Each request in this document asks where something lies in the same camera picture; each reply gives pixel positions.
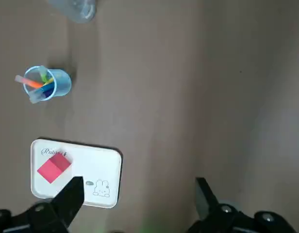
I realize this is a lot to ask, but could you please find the light blue pen cup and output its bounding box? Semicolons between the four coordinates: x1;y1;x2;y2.
22;65;72;101

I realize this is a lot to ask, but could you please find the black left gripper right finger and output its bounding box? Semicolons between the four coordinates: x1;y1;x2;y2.
188;177;299;233

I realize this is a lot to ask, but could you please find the clear bottle with blue cap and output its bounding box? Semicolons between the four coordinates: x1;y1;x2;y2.
47;0;97;24

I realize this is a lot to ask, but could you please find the green marker pen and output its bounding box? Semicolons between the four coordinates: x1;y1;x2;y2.
38;65;54;85

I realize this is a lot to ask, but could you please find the tray with rabbit print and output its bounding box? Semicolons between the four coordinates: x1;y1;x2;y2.
30;138;123;209

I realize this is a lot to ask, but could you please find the red foam block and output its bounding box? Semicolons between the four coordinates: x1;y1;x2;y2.
36;153;74;184

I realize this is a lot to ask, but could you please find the orange marker pen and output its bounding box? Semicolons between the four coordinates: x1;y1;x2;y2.
15;74;45;89

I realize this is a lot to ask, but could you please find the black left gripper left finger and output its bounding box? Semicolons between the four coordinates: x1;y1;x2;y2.
0;176;84;233

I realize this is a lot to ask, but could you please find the blue marker pen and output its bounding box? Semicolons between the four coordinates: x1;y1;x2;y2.
29;83;54;104

